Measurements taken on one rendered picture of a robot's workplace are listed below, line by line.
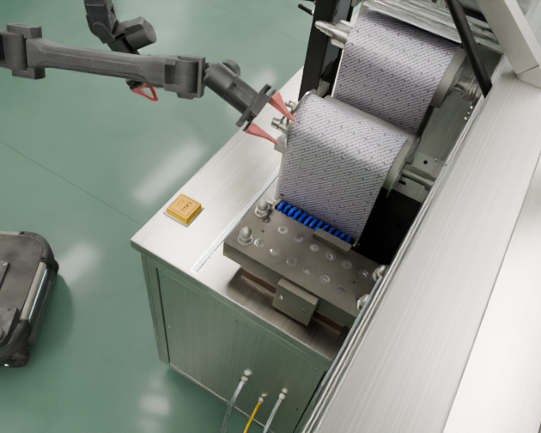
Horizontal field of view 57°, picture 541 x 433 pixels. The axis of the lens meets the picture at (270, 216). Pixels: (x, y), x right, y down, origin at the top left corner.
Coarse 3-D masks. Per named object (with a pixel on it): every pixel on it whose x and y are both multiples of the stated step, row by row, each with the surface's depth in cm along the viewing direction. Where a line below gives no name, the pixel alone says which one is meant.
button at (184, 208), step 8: (176, 200) 139; (184, 200) 139; (192, 200) 140; (168, 208) 137; (176, 208) 137; (184, 208) 138; (192, 208) 138; (200, 208) 140; (176, 216) 137; (184, 216) 136; (192, 216) 138
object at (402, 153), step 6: (408, 144) 106; (402, 150) 105; (396, 156) 105; (402, 156) 104; (396, 162) 105; (390, 168) 105; (396, 168) 105; (390, 174) 106; (384, 180) 107; (390, 180) 106; (384, 186) 109
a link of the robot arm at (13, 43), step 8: (0, 32) 106; (8, 32) 107; (0, 40) 111; (8, 40) 106; (16, 40) 106; (24, 40) 107; (0, 48) 111; (8, 48) 107; (16, 48) 106; (24, 48) 107; (0, 56) 113; (8, 56) 107; (16, 56) 107; (24, 56) 108; (0, 64) 109; (8, 64) 108; (16, 64) 108; (24, 64) 108
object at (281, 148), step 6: (282, 120) 124; (282, 126) 124; (282, 132) 129; (282, 138) 128; (276, 144) 128; (282, 144) 127; (282, 150) 128; (282, 156) 131; (282, 162) 132; (282, 168) 134; (270, 192) 146; (276, 192) 142; (270, 198) 145; (276, 198) 144
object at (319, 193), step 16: (288, 160) 118; (288, 176) 122; (304, 176) 119; (320, 176) 116; (336, 176) 113; (288, 192) 126; (304, 192) 123; (320, 192) 120; (336, 192) 117; (352, 192) 114; (368, 192) 111; (304, 208) 127; (320, 208) 124; (336, 208) 121; (352, 208) 118; (368, 208) 115; (336, 224) 125; (352, 224) 121
